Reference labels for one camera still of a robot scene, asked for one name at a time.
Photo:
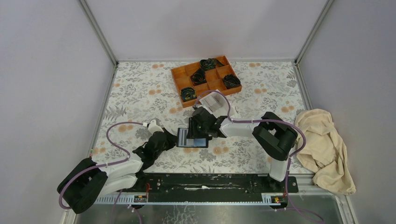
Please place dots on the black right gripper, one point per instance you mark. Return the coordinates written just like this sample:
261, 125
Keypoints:
192, 133

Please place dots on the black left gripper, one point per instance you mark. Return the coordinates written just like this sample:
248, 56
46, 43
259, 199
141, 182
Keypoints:
172, 139

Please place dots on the black leather card holder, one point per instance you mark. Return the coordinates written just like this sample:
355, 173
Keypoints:
186, 141

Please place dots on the white plastic card box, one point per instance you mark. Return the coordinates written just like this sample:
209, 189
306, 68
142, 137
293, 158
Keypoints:
216, 103

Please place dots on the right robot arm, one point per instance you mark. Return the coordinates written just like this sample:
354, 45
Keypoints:
275, 136

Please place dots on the rolled black belt front-left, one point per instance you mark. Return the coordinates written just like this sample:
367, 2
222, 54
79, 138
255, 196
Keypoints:
187, 94

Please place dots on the rolled black belt middle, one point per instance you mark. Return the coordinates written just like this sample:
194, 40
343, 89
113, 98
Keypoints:
198, 77

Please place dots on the rolled black belt right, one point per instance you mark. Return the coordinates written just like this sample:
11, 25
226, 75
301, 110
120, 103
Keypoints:
231, 81

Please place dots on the orange wooden divided tray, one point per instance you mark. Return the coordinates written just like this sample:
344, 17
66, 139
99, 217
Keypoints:
181, 76

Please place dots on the rolled black belt top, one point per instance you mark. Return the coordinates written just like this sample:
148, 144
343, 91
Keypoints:
210, 64

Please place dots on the beige crumpled cloth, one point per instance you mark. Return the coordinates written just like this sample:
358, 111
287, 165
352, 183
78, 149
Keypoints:
325, 152

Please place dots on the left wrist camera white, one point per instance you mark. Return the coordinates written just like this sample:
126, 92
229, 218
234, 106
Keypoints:
153, 127

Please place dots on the white slotted cable duct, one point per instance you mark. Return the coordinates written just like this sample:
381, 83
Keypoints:
128, 199

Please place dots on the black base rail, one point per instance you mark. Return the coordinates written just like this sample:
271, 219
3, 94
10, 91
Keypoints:
210, 188

